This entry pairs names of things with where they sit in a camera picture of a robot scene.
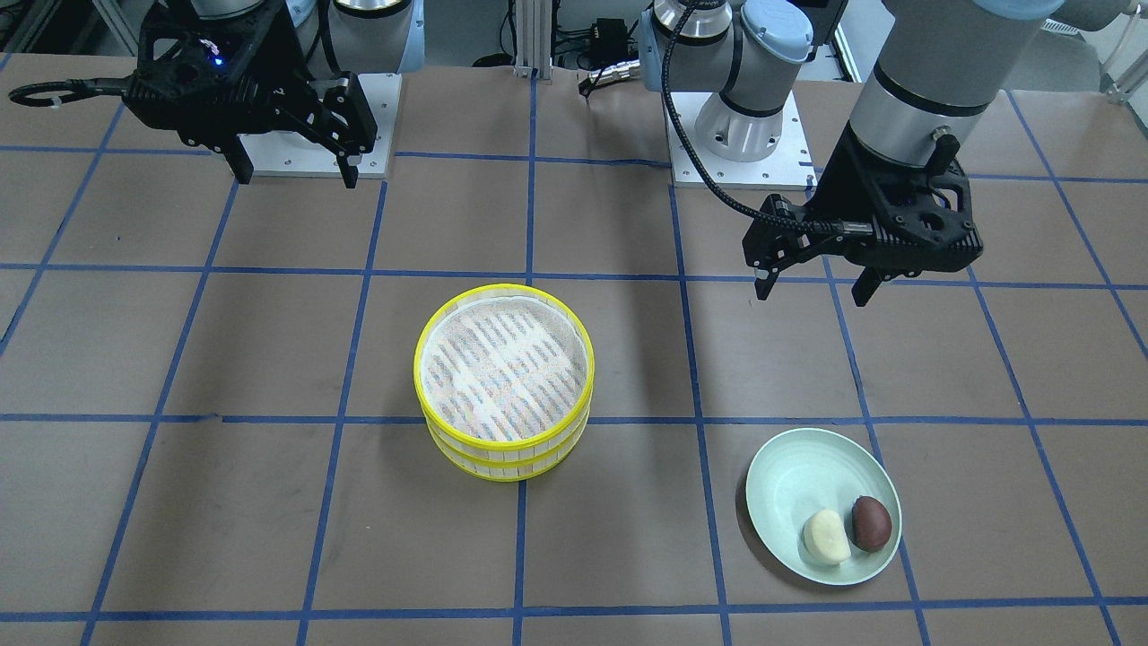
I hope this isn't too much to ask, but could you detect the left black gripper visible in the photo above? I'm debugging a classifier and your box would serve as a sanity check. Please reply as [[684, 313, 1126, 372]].
[[742, 126, 984, 308]]

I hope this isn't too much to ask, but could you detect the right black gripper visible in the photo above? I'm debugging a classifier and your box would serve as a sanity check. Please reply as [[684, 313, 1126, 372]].
[[123, 1, 377, 189]]

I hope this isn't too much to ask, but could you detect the brown steamed bun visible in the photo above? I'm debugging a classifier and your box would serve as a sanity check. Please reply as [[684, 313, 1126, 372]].
[[850, 496, 893, 553]]

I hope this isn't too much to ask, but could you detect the white steamed bun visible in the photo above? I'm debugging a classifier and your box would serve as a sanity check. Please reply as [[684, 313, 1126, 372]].
[[801, 508, 850, 567]]

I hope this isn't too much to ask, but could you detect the yellow bamboo steamer layer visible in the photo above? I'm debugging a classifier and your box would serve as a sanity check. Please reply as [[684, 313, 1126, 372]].
[[413, 285, 596, 449], [427, 415, 589, 482]]

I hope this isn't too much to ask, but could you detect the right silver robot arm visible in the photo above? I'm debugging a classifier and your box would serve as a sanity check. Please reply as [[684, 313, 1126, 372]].
[[123, 1, 425, 188]]

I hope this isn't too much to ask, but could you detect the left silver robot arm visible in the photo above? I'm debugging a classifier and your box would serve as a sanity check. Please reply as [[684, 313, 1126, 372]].
[[639, 1, 1145, 308]]

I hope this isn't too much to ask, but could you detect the light green plate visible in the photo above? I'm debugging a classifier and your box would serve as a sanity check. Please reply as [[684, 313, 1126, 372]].
[[744, 428, 902, 586]]

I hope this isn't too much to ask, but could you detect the black power adapter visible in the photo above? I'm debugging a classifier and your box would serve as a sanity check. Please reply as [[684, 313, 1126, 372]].
[[587, 17, 629, 60]]

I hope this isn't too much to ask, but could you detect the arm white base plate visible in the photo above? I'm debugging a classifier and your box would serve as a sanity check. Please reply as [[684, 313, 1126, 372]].
[[672, 92, 817, 190], [239, 73, 404, 179]]

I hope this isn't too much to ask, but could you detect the black braided cable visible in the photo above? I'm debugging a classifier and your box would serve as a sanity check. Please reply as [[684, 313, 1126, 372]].
[[661, 0, 875, 236]]

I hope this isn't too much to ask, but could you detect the aluminium frame post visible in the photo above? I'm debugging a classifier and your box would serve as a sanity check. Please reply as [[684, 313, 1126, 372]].
[[512, 0, 553, 84]]

